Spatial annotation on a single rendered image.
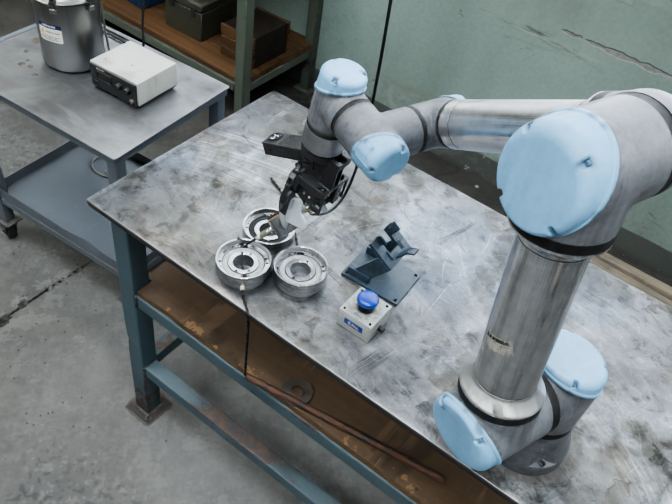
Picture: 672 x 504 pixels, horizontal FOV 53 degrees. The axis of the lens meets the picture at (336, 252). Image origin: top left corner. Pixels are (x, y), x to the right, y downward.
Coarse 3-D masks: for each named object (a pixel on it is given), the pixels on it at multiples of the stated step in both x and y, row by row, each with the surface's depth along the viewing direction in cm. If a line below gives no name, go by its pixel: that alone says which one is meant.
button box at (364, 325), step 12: (360, 288) 125; (348, 300) 123; (348, 312) 121; (360, 312) 121; (372, 312) 121; (384, 312) 122; (348, 324) 122; (360, 324) 120; (372, 324) 119; (384, 324) 125; (360, 336) 122; (372, 336) 122
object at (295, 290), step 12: (288, 252) 131; (300, 252) 132; (312, 252) 131; (276, 264) 128; (288, 264) 129; (300, 264) 130; (312, 264) 130; (324, 264) 130; (276, 276) 126; (288, 276) 127; (312, 276) 128; (324, 276) 126; (288, 288) 125; (300, 288) 124; (312, 288) 125
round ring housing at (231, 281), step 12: (216, 252) 127; (240, 252) 129; (264, 252) 130; (216, 264) 125; (228, 264) 127; (240, 264) 131; (252, 264) 130; (264, 264) 129; (228, 276) 124; (252, 276) 124; (264, 276) 126; (252, 288) 127
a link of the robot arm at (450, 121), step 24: (456, 96) 106; (600, 96) 78; (432, 120) 102; (456, 120) 97; (480, 120) 93; (504, 120) 89; (528, 120) 86; (432, 144) 104; (456, 144) 99; (480, 144) 95; (504, 144) 90
